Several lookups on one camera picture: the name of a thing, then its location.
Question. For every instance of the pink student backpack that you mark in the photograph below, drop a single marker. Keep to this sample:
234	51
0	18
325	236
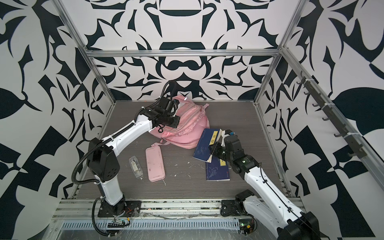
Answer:
193	121

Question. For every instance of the left electronics board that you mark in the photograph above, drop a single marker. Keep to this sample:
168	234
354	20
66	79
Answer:
116	223

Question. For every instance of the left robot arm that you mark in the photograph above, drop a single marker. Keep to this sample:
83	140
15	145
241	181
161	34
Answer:
102	155

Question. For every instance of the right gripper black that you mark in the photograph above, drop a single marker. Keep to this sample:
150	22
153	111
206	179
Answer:
215	151

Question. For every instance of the blue book yellow label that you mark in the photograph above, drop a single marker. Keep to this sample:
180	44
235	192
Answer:
208	138

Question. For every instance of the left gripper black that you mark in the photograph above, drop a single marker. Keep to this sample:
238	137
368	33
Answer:
176	122

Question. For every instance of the electronics board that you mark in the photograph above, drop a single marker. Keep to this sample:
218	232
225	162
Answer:
247	226
116	223

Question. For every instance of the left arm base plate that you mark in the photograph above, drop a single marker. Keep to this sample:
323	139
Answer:
122	209

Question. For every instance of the clear plastic small case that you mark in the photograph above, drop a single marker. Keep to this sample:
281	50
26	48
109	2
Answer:
136	167

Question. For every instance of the black coat hook rail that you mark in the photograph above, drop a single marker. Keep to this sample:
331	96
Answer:
334	115

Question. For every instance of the right electronics board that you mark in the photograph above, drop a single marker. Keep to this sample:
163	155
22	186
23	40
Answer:
247	226

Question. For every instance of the pink pencil case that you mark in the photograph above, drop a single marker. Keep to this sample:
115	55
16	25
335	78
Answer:
155	164

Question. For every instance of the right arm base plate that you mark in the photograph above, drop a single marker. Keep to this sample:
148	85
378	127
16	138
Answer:
237	207

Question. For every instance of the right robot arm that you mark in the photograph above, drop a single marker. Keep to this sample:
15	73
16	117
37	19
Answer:
271	207

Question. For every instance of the white slotted cable duct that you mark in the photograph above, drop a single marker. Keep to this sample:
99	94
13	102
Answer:
178	224

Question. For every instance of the purple book yellow label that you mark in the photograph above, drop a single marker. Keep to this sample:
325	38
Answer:
217	170

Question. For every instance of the aluminium front rail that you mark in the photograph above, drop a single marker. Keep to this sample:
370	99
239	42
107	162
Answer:
152	208

